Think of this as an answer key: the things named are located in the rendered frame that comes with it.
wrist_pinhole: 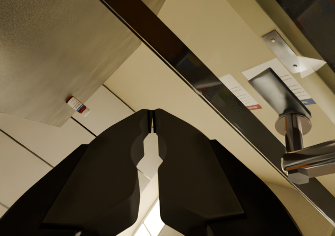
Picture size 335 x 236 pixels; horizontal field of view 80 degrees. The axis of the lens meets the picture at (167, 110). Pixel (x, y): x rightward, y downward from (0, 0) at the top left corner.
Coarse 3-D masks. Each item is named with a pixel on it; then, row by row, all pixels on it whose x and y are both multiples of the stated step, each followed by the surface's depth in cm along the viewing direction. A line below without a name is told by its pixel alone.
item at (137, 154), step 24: (144, 120) 12; (96, 144) 9; (120, 144) 9; (96, 168) 8; (120, 168) 8; (72, 192) 7; (96, 192) 7; (120, 192) 7; (48, 216) 6; (72, 216) 6; (96, 216) 6; (120, 216) 7
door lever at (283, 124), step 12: (276, 120) 17; (288, 120) 16; (300, 120) 16; (288, 132) 16; (300, 132) 15; (288, 144) 15; (300, 144) 14; (324, 144) 12; (288, 156) 14; (300, 156) 13; (312, 156) 12; (324, 156) 12; (288, 168) 13; (300, 168) 13; (312, 168) 12; (324, 168) 12; (288, 180) 14; (300, 180) 13
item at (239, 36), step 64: (128, 0) 15; (192, 0) 14; (256, 0) 12; (320, 0) 11; (192, 64) 17; (256, 64) 15; (320, 64) 13; (256, 128) 18; (320, 128) 16; (320, 192) 20
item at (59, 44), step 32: (0, 0) 19; (32, 0) 22; (64, 0) 27; (96, 0) 35; (0, 32) 22; (32, 32) 27; (64, 32) 34; (96, 32) 46; (128, 32) 74; (0, 64) 26; (32, 64) 33; (64, 64) 45; (96, 64) 70; (0, 96) 32; (32, 96) 43; (64, 96) 66
